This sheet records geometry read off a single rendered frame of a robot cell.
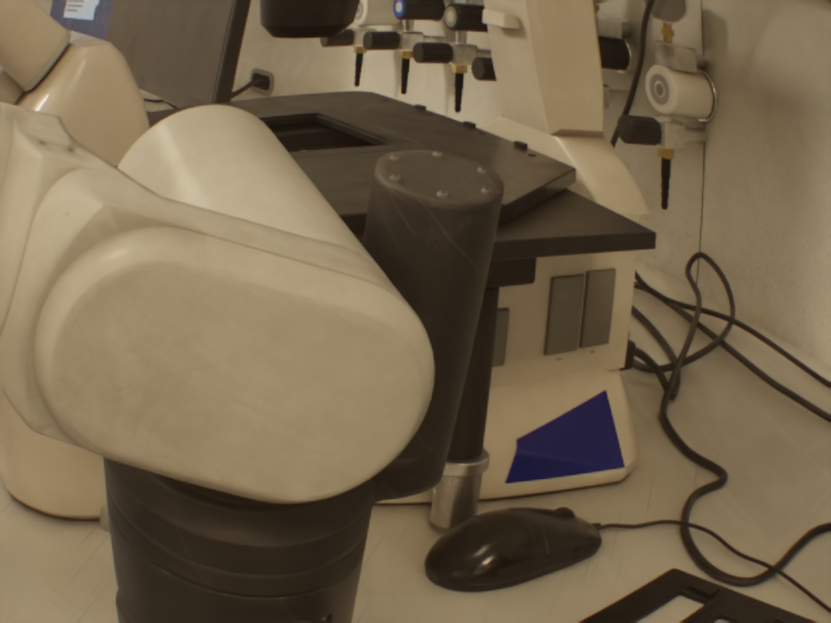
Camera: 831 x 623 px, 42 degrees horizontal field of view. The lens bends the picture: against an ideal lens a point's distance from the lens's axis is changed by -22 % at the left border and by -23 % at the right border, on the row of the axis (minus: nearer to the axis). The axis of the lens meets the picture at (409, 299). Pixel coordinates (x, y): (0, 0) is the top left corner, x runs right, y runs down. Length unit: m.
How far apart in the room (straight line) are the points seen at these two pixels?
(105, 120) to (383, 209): 0.34
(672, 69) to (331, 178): 0.58
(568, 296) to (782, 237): 0.43
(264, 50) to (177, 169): 2.00
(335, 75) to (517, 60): 1.18
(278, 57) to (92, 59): 1.62
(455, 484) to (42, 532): 0.27
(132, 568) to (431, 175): 0.15
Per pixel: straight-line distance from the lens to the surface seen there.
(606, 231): 0.71
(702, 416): 1.00
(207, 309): 0.29
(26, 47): 0.70
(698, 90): 1.25
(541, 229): 0.70
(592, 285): 0.84
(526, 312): 0.82
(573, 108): 0.89
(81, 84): 0.67
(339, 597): 0.39
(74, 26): 2.20
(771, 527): 0.82
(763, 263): 1.23
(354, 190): 0.70
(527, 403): 0.83
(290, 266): 0.29
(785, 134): 1.19
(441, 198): 0.35
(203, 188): 0.34
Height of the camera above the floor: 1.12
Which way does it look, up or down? 18 degrees down
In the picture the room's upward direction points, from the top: 4 degrees clockwise
